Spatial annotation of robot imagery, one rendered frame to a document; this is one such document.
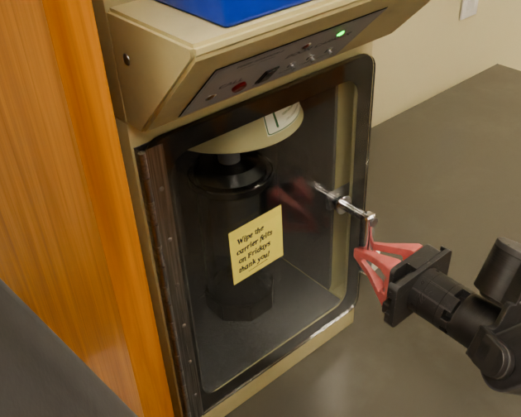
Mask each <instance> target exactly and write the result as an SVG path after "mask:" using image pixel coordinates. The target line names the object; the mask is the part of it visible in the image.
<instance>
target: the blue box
mask: <svg viewBox="0 0 521 417"><path fill-rule="evenodd" d="M156 1H158V2H162V3H164V4H166V5H169V6H171V7H174V8H177V9H179V10H181V11H184V12H187V13H189V14H192V15H194V16H196V17H200V18H202V19H204V20H207V21H209V22H213V23H215V24H218V25H219V26H223V27H230V26H235V25H237V24H241V23H243V22H248V21H250V20H253V19H256V18H258V17H263V16H265V15H268V14H271V13H273V12H278V11H281V10H284V9H286V8H289V7H293V6H296V5H299V4H301V3H304V2H308V1H312V0H156Z"/></svg>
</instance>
